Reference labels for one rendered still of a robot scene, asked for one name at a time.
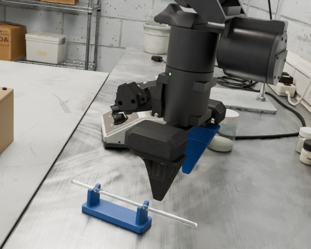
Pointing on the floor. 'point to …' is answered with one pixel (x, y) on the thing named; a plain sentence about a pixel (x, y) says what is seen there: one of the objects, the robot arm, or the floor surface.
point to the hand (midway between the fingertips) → (176, 161)
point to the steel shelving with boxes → (43, 39)
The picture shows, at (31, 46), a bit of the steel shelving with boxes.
